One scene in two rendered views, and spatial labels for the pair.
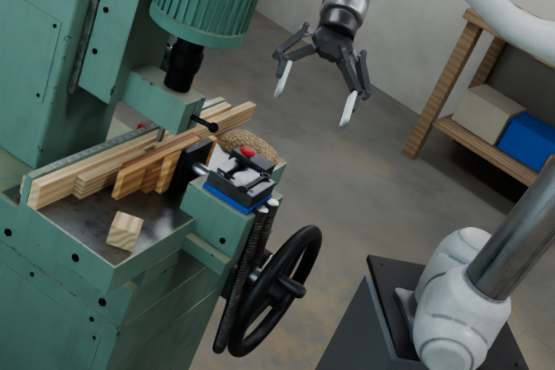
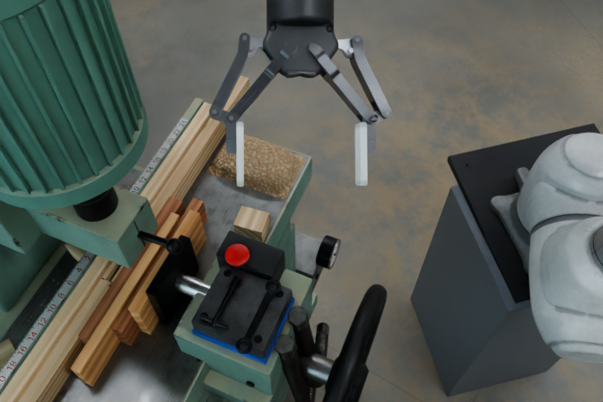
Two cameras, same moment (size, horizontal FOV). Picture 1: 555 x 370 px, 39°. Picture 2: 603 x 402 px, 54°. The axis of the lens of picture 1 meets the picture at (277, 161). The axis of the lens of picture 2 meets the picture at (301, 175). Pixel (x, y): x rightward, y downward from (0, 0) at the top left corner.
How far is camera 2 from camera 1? 0.97 m
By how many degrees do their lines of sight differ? 27
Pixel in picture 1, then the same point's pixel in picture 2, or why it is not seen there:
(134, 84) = (41, 219)
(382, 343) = (493, 284)
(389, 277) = (480, 181)
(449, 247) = (554, 178)
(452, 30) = not seen: outside the picture
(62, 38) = not seen: outside the picture
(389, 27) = not seen: outside the picture
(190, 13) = (14, 177)
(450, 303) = (579, 296)
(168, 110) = (100, 246)
